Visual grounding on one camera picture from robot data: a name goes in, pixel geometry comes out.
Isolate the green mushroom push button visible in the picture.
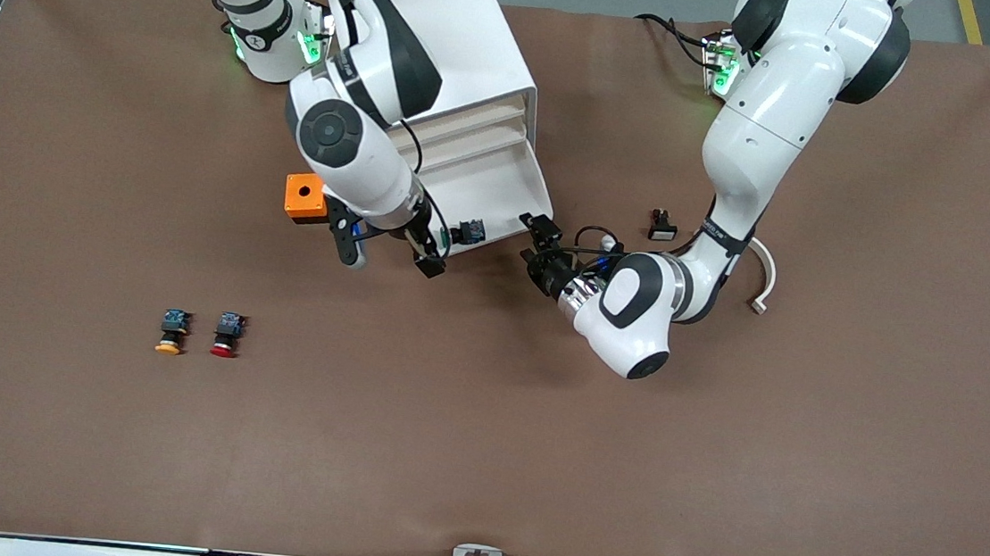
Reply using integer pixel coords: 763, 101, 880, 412
452, 217, 489, 248

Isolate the white plastic drawer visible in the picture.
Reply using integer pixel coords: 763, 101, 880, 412
381, 126, 561, 268

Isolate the beige closed drawer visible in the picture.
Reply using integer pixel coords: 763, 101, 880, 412
404, 80, 537, 152
423, 122, 536, 188
420, 102, 537, 170

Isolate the black button with white cap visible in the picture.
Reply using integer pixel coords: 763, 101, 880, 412
647, 207, 679, 243

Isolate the white drawer cabinet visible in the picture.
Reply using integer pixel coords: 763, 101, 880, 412
351, 0, 549, 197

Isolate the red mushroom push button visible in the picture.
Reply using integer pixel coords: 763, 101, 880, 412
210, 311, 249, 361

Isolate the yellow mushroom push button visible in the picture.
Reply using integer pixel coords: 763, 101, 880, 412
154, 308, 192, 358

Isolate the white curved plastic piece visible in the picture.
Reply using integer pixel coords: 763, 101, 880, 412
741, 236, 780, 317

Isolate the orange button enclosure box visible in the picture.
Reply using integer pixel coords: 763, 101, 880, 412
282, 172, 333, 227

